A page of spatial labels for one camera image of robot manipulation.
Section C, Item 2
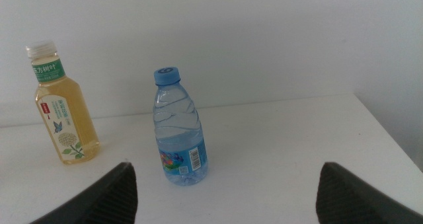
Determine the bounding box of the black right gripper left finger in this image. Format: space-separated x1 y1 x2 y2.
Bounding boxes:
29 161 139 224

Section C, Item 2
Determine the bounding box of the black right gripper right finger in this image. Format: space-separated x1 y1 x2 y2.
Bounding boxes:
315 161 423 224

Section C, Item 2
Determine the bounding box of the clear water bottle blue cap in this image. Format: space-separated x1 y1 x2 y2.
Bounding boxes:
152 66 209 187

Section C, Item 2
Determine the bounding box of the yellow tea bottle white cap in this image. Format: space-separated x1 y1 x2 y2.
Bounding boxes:
25 40 101 165

